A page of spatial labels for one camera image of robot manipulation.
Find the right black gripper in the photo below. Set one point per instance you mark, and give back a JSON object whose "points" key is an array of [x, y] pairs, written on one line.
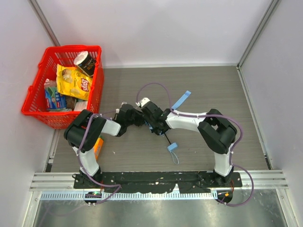
{"points": [[148, 116]]}

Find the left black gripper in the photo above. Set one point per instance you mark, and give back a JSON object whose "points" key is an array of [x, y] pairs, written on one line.
{"points": [[136, 116]]}

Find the light blue folding umbrella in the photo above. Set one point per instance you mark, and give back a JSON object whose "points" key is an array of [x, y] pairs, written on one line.
{"points": [[174, 147]]}

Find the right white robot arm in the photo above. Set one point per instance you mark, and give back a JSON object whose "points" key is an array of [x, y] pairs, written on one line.
{"points": [[218, 133]]}

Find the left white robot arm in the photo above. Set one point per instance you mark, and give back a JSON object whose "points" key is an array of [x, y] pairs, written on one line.
{"points": [[83, 133]]}

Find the orange yellow sponge box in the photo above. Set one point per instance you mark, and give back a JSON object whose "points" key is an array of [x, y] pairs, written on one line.
{"points": [[98, 146]]}

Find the white small box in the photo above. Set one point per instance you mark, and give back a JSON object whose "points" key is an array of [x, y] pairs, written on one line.
{"points": [[80, 106]]}

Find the brown snack package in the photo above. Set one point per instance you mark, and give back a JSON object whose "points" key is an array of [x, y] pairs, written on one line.
{"points": [[70, 102]]}

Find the yellow Lays chip bag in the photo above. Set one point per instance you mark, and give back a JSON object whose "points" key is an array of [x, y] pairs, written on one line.
{"points": [[72, 82]]}

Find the black cylindrical snack can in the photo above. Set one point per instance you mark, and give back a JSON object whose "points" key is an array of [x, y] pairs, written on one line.
{"points": [[85, 62]]}

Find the blue green sponge pack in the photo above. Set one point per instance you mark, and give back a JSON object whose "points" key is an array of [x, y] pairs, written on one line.
{"points": [[54, 100]]}

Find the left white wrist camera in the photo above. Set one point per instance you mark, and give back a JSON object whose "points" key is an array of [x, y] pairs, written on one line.
{"points": [[118, 110]]}

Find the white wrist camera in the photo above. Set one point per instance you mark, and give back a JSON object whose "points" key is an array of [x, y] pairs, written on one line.
{"points": [[118, 110], [142, 102]]}

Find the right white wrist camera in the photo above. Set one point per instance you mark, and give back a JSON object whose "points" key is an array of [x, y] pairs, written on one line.
{"points": [[142, 102]]}

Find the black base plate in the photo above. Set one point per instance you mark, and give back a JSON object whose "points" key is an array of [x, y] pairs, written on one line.
{"points": [[157, 182]]}

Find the white slotted cable duct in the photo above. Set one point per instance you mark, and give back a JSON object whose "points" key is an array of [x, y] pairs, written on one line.
{"points": [[85, 195]]}

